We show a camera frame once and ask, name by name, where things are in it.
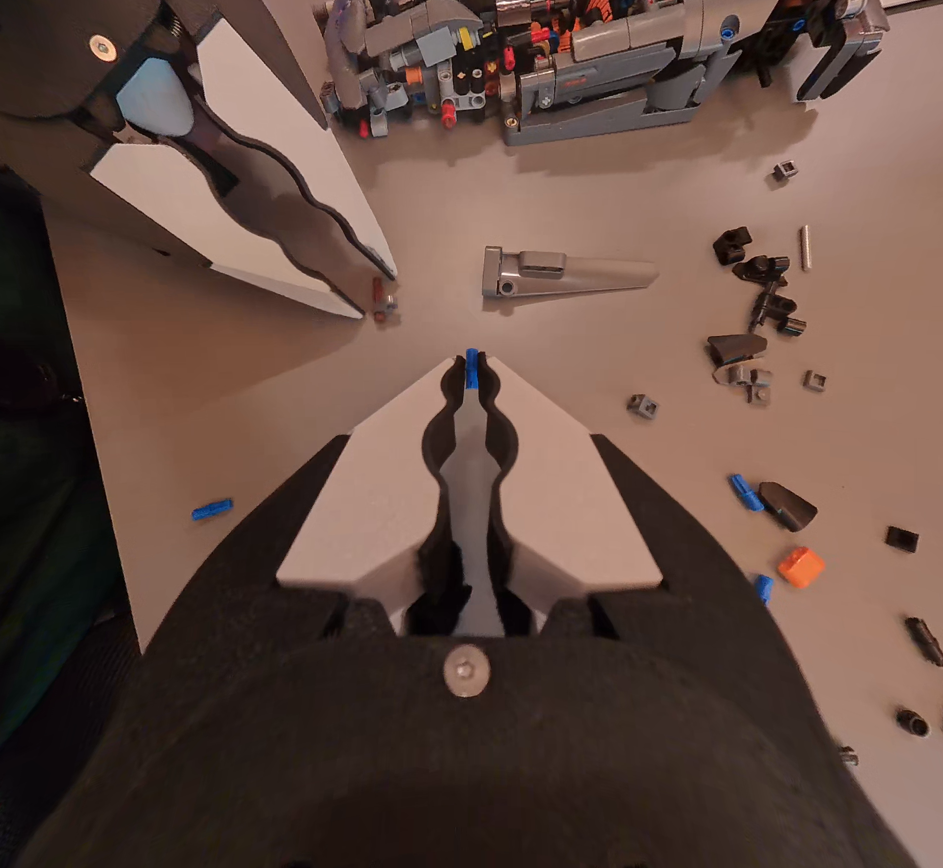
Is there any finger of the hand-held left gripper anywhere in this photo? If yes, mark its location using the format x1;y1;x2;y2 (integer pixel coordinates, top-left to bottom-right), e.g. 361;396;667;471
193;13;399;283
88;140;367;321

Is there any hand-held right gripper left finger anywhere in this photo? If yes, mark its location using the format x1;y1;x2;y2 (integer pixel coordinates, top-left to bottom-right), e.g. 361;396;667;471
276;357;469;635

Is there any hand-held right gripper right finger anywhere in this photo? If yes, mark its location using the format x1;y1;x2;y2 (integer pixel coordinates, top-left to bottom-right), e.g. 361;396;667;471
477;354;664;633

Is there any grey lego wing dark connector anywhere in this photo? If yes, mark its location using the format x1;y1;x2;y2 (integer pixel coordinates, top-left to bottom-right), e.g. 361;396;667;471
482;246;660;300

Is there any grey black lego spaceship model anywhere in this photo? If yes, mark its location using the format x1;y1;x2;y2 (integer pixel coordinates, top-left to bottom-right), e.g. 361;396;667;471
313;0;933;147

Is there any black lego wedge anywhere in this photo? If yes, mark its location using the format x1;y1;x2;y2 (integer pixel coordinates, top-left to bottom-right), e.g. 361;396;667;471
757;482;820;534

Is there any grey lego axle connector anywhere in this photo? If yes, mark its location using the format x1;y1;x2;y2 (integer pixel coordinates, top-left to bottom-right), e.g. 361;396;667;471
713;363;776;406

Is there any black lego slope piece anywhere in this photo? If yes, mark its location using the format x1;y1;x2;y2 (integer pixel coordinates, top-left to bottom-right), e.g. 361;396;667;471
706;334;769;369

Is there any orange lego piece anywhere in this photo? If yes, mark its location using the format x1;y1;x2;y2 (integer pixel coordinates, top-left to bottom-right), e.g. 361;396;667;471
777;546;826;589

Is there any black lego connector piece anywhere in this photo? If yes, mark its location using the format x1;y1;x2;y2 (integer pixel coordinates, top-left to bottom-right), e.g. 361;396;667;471
731;254;807;337

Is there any black curved lego piece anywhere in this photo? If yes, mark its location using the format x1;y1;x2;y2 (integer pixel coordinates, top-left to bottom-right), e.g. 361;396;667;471
712;227;754;266

